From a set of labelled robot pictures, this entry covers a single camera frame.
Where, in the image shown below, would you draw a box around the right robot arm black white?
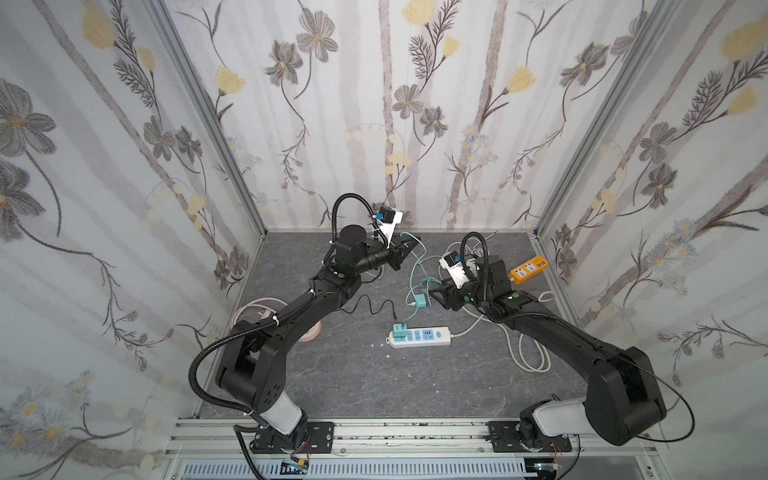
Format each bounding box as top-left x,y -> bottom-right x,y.
429,252 -> 667,449

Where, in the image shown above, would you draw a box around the white cable bundle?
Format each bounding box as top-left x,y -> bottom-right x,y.
443,230 -> 499,271

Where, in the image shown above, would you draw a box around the round pink power socket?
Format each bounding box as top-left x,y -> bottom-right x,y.
299,321 -> 322,343

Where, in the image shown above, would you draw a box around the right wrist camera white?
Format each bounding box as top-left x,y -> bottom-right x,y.
439,251 -> 477,289

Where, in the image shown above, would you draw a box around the black USB cable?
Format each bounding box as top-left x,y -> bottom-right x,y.
338,292 -> 398,320

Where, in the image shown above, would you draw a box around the orange power strip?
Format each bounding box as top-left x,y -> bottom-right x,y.
509,256 -> 549,285

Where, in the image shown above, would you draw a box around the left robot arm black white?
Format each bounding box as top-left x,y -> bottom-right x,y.
188,193 -> 418,478

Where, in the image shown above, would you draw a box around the white power strip cord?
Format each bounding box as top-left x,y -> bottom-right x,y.
449,290 -> 556,374

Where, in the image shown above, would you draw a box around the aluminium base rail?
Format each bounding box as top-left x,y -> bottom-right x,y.
155,418 -> 671,479

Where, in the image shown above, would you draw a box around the white slotted cable duct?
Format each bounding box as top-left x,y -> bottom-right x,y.
179,458 -> 535,480

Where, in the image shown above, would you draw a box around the white blue power strip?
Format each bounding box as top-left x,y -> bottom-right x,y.
387,327 -> 452,349

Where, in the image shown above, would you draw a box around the teal USB cable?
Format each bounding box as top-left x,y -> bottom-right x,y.
398,230 -> 445,322

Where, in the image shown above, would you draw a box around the beige socket power cord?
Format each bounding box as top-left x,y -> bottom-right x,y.
230,296 -> 289,328

